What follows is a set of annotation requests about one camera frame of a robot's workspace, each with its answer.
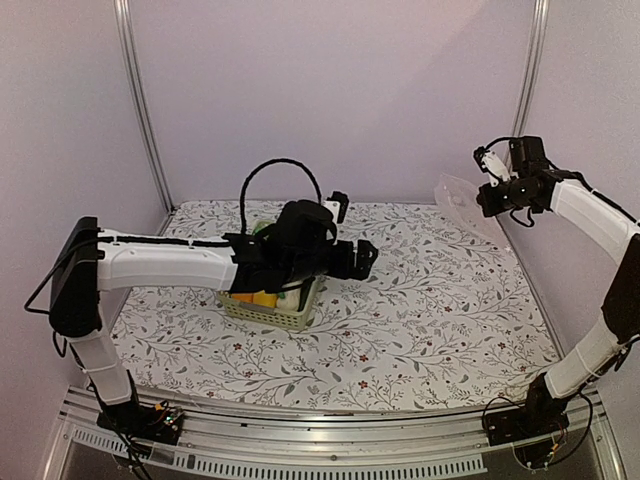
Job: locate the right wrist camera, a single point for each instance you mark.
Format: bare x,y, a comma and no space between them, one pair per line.
491,165

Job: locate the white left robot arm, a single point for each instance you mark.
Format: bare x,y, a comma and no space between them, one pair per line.
94,260

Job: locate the yellow lemon toy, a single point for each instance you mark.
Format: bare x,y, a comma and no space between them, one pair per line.
265,299

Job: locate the yellow-green fruit toy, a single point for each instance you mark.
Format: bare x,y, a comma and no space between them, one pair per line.
259,227

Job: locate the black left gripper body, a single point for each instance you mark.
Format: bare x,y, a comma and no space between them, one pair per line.
308,266

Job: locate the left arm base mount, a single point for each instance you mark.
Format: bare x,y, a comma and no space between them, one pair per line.
160,423

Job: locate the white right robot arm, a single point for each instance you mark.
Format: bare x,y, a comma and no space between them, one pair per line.
614,250

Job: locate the clear zip top bag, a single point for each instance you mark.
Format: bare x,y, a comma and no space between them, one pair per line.
456,198

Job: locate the left aluminium frame post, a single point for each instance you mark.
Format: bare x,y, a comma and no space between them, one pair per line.
133,72

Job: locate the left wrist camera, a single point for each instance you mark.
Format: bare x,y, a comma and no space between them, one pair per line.
337,203

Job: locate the beige perforated plastic basket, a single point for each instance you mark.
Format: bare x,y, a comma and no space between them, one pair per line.
270,316

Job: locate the orange fruit toy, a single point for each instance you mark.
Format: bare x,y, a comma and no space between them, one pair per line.
243,297

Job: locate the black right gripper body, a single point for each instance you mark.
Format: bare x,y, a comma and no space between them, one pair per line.
514,199

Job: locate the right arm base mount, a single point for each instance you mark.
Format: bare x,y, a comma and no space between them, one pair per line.
505,421

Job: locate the floral patterned tablecloth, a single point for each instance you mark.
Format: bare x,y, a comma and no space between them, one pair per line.
445,320

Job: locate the aluminium front rail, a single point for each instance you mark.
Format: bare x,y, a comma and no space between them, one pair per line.
228,440

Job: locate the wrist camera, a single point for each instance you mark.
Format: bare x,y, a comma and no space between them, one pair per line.
491,165
337,203

